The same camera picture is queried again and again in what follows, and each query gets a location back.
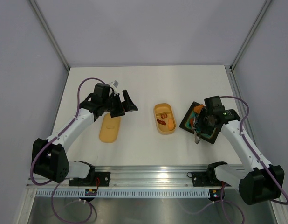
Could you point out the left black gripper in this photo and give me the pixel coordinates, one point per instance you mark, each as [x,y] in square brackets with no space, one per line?
[125,106]

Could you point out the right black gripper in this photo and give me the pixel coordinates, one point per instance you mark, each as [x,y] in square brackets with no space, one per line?
[202,126]

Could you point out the metal tongs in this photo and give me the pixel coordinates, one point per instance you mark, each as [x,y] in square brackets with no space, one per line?
[197,134]

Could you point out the pale orange food piece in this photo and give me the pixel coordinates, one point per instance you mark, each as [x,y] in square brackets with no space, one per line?
[170,124]

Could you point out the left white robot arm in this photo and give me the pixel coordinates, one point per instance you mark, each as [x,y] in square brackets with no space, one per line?
[49,156]

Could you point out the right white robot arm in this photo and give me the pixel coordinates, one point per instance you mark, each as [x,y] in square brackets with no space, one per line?
[260,181]

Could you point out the tan lunch box lid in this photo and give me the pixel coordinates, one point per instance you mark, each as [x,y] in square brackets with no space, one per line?
[109,129]

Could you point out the tan lunch box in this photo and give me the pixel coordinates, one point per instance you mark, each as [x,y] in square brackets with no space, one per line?
[161,109]

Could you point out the orange fried nugget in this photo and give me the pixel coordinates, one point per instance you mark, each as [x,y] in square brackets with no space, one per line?
[198,109]

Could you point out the orange chicken wing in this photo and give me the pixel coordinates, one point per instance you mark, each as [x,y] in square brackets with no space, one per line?
[192,121]

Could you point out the black teal square plate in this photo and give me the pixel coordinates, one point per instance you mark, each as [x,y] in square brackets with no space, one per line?
[208,133]

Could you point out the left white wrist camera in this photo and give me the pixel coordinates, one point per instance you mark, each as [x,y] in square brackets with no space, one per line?
[114,84]

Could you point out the right black base bracket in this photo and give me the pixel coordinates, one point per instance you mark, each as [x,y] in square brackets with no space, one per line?
[203,179]

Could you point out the black base bracket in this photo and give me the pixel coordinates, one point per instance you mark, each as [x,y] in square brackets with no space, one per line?
[102,179]
[203,179]

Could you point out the aluminium mounting rail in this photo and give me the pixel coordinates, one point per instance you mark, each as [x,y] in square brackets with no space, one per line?
[150,177]

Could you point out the left black base bracket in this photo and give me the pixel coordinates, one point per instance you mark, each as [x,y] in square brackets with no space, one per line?
[102,179]

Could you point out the right aluminium frame post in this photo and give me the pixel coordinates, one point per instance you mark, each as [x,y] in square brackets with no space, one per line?
[254,27]

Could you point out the aluminium frame post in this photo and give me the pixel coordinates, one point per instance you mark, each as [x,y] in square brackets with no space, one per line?
[46,28]
[254,27]

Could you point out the white slotted cable duct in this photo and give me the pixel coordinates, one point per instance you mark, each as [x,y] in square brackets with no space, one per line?
[126,193]

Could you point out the left aluminium frame post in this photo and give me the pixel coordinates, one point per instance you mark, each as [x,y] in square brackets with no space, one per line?
[46,28]

